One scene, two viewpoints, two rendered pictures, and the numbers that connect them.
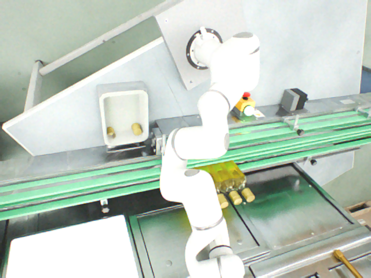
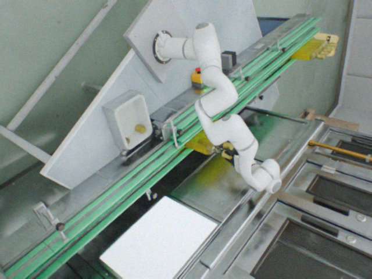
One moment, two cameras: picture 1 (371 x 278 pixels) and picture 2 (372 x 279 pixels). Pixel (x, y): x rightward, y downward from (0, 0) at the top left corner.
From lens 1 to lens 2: 59 cm
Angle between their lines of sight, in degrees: 17
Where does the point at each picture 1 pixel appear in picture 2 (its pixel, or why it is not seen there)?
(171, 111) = (155, 104)
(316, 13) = not seen: outside the picture
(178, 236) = (213, 186)
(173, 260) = (222, 199)
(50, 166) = (95, 186)
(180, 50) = (150, 54)
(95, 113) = (106, 130)
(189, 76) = (161, 71)
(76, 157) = (107, 171)
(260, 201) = not seen: hidden behind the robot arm
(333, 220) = (295, 127)
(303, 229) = (282, 141)
